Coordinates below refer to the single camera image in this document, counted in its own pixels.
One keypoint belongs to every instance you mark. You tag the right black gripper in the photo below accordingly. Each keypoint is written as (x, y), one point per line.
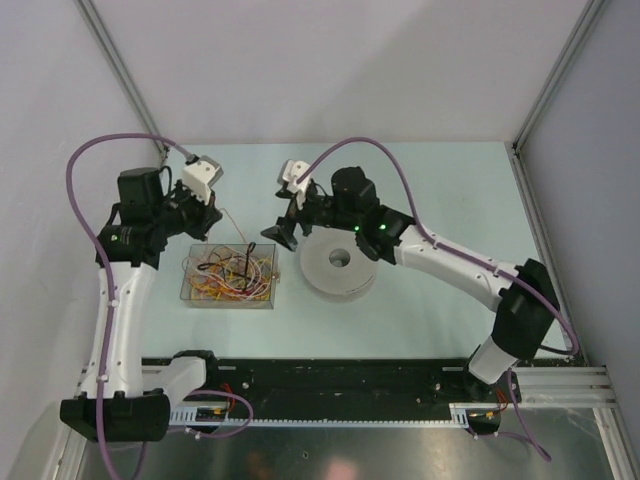
(294, 214)

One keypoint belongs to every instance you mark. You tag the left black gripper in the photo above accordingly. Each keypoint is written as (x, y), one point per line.
(207, 214)

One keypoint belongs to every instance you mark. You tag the grey perforated cable spool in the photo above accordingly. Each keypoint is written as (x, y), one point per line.
(334, 267)

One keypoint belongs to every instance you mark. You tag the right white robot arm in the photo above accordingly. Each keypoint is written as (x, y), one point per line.
(521, 297)

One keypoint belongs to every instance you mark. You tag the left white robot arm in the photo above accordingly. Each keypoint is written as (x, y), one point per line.
(116, 402)

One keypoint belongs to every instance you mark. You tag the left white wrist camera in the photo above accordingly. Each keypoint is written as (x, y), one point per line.
(199, 175)

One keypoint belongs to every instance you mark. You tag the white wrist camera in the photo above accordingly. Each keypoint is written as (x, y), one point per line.
(199, 175)
(294, 180)

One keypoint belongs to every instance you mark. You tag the clear plastic cable box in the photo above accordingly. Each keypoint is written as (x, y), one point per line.
(230, 276)

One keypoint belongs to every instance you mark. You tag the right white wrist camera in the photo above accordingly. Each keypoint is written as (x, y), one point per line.
(294, 180)

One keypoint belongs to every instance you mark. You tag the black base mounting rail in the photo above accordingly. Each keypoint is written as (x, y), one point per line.
(342, 388)

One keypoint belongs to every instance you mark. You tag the left aluminium frame post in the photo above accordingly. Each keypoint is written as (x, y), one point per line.
(114, 59)

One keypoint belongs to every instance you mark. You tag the aluminium frame post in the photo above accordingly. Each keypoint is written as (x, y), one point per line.
(572, 48)
(114, 59)

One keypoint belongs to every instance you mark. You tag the right aluminium frame post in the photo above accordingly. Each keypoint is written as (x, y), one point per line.
(572, 48)

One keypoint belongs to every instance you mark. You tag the white slotted cable duct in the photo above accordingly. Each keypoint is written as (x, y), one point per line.
(195, 417)

